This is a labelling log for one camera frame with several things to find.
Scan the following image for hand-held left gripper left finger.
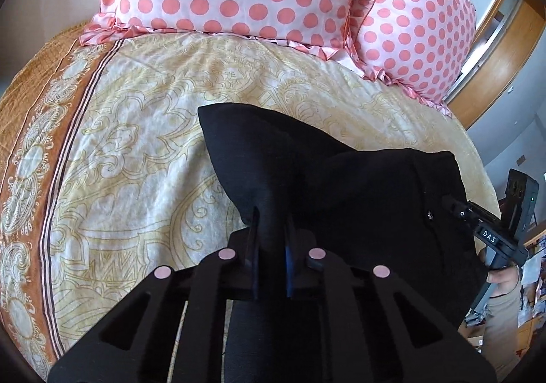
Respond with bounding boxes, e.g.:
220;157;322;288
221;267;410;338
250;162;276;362
47;207;262;383

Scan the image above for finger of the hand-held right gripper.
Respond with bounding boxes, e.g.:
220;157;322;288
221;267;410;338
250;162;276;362
441;194;501;234

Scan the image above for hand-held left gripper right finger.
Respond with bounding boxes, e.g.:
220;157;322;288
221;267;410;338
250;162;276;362
283;214;498;383

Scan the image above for black pants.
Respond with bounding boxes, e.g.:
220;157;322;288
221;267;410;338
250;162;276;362
197;102;489;383

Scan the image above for person's right hand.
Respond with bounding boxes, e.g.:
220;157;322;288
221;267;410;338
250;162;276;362
485;266;520;295

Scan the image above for person's beige clothing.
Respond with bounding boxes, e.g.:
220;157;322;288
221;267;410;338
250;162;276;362
480;281;526;360

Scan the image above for yellow patterned bedsheet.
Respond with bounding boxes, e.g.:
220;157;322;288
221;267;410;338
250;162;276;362
0;22;502;382

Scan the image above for wooden bed frame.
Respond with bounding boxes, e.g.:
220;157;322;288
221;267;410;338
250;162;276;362
444;0;546;130

